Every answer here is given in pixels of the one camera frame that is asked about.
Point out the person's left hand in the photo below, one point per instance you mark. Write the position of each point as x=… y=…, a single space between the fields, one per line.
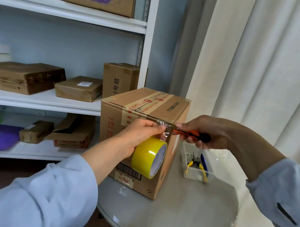
x=137 y=137

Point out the person's right hand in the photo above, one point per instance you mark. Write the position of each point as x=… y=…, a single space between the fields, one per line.
x=209 y=131

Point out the orange thread snips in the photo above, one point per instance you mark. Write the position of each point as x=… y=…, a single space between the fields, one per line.
x=193 y=134

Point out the yellow tape roll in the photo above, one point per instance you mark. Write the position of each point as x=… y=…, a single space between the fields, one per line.
x=147 y=154

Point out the brown cardboard box red print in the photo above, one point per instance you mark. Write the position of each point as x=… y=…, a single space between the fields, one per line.
x=112 y=119

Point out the person's left forearm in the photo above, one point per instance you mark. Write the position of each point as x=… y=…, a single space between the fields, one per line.
x=36 y=196

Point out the person's right forearm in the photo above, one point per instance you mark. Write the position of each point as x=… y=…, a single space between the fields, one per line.
x=277 y=187

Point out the open cardboard box red print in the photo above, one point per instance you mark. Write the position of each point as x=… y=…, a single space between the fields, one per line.
x=73 y=136

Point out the upright small cardboard box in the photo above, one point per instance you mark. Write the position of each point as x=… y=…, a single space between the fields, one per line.
x=119 y=74

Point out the flat brown box white label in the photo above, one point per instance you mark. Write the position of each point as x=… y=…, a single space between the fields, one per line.
x=74 y=91

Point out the small taped brown parcel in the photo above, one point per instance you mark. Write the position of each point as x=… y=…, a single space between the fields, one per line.
x=35 y=132

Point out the dark brown flat box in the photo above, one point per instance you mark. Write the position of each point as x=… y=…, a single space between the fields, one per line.
x=21 y=77

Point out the clear plastic container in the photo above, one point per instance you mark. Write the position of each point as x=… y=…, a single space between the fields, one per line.
x=194 y=175

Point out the white curtain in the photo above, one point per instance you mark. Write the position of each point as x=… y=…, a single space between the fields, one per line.
x=275 y=76

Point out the white metal shelf unit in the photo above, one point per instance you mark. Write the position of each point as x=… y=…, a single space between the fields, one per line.
x=69 y=14

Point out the white wall socket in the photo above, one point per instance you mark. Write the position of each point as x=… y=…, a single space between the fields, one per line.
x=41 y=113

